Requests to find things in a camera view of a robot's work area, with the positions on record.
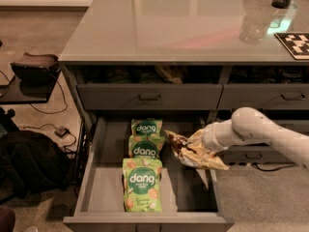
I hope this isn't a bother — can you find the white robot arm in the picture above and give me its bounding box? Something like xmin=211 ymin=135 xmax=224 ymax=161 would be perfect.
xmin=188 ymin=107 xmax=309 ymax=170

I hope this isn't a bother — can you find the black power adapter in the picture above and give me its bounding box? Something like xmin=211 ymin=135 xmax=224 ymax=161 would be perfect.
xmin=54 ymin=126 xmax=69 ymax=138

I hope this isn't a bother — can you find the black device on side table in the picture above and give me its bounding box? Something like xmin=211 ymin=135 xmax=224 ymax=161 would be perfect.
xmin=11 ymin=52 xmax=60 ymax=83

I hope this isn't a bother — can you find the back green dang chip bag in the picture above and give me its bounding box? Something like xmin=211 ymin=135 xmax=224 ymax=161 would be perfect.
xmin=131 ymin=118 xmax=162 ymax=136

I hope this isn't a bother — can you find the checkered marker board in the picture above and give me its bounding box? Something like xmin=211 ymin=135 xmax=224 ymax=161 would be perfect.
xmin=274 ymin=32 xmax=309 ymax=60

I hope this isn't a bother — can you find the dark side table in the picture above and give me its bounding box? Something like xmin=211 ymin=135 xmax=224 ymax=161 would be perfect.
xmin=0 ymin=76 xmax=56 ymax=104

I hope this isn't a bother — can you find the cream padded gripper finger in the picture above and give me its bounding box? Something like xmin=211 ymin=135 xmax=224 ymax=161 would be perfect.
xmin=186 ymin=129 xmax=203 ymax=150

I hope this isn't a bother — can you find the green dang chip bag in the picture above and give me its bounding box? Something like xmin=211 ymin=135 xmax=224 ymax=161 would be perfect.
xmin=128 ymin=135 xmax=164 ymax=159
xmin=123 ymin=158 xmax=162 ymax=213
xmin=131 ymin=118 xmax=162 ymax=136

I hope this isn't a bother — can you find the open grey middle drawer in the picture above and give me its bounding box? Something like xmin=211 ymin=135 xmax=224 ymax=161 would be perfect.
xmin=64 ymin=117 xmax=234 ymax=232

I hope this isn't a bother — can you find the black cable on floor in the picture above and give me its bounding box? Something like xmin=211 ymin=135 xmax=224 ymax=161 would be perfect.
xmin=29 ymin=72 xmax=70 ymax=115

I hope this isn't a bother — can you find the grey bottom right drawer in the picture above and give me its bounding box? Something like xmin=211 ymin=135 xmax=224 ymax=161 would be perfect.
xmin=218 ymin=146 xmax=292 ymax=163

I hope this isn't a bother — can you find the grey top right drawer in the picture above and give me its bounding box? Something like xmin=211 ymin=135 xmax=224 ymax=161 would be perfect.
xmin=218 ymin=83 xmax=309 ymax=110

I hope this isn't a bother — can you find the grey top left drawer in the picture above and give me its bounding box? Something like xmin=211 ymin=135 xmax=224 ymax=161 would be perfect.
xmin=76 ymin=83 xmax=222 ymax=110

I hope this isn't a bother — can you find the front green dang chip bag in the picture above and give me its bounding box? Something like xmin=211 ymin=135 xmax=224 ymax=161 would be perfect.
xmin=123 ymin=158 xmax=162 ymax=213

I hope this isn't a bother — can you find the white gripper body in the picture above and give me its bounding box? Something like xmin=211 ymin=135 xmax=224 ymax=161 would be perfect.
xmin=201 ymin=122 xmax=228 ymax=153

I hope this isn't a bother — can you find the brown sea salt chip bag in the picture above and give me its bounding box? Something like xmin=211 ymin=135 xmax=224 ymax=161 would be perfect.
xmin=165 ymin=130 xmax=229 ymax=170

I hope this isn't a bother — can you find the middle green dang chip bag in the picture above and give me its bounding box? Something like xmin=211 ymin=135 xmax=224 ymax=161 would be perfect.
xmin=128 ymin=135 xmax=164 ymax=159

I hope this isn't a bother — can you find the grey cabinet frame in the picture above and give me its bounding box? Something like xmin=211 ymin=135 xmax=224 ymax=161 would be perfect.
xmin=61 ymin=0 xmax=308 ymax=131

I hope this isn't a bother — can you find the black bag on floor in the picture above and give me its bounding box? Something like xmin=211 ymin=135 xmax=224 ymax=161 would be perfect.
xmin=0 ymin=130 xmax=70 ymax=198

